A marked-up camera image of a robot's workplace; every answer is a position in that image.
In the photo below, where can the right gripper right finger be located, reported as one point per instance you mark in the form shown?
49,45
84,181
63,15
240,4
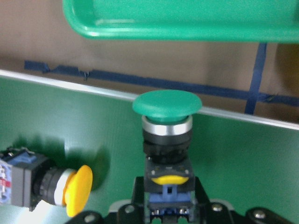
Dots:
206,212

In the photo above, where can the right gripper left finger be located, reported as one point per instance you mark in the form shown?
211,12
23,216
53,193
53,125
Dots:
133,212

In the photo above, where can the green push button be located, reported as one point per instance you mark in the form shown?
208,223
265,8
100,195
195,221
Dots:
169,181

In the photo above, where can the yellow push button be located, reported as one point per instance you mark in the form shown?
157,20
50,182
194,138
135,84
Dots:
26,178

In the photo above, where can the green conveyor belt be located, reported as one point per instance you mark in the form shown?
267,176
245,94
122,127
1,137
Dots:
246,160

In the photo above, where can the green plastic tray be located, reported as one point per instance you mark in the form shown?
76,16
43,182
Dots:
185,20

